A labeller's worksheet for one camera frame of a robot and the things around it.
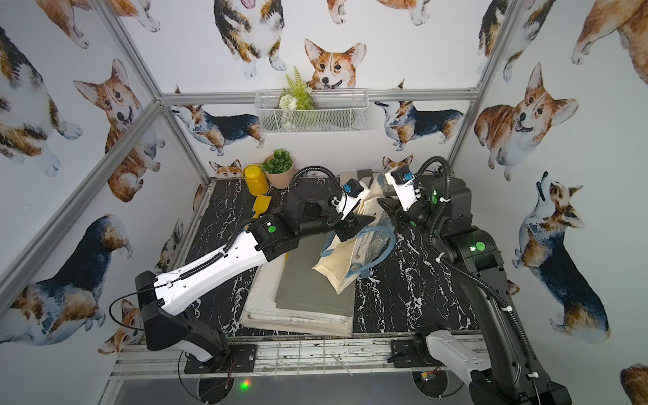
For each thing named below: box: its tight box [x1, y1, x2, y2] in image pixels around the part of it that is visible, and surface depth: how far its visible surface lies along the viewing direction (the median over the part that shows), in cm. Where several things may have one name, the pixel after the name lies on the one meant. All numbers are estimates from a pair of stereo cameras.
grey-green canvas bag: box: [275, 232, 356, 317], surface depth 81 cm
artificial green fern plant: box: [277, 65, 315, 131], surface depth 85 cm
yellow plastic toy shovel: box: [252, 194, 272, 219], surface depth 113 cm
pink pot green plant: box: [261, 148, 294, 189], surface depth 111 cm
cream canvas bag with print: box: [238, 266, 354, 337], surface depth 81 cm
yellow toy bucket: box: [243, 163, 270, 197], surface depth 112 cm
